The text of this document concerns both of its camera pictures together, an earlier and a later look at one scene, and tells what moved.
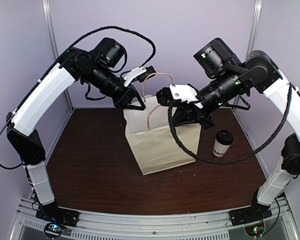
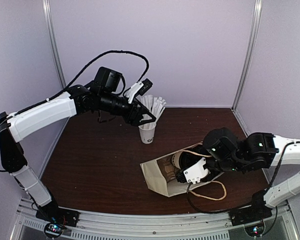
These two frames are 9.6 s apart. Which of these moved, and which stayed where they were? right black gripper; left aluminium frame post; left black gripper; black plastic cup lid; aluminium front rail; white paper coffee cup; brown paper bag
Moved: white paper coffee cup; brown paper bag; right black gripper; black plastic cup lid; left black gripper
Stayed: aluminium front rail; left aluminium frame post
